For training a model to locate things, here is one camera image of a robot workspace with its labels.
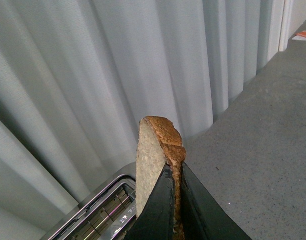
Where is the white door frame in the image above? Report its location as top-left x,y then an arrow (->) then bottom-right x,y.
278,0 -> 294,52

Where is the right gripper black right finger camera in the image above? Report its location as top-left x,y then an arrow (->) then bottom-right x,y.
181,163 -> 250,240

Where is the orange white card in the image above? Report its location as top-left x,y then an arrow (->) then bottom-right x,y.
292,30 -> 306,41

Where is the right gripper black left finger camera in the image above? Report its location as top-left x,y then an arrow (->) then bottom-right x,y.
125,164 -> 175,240

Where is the brown bread slice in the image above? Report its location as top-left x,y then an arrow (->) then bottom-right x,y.
136,116 -> 186,240

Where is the grey curtain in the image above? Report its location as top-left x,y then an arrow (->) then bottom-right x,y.
0,0 -> 284,240

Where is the cream metal toaster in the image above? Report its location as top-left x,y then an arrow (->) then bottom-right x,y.
42,162 -> 136,240

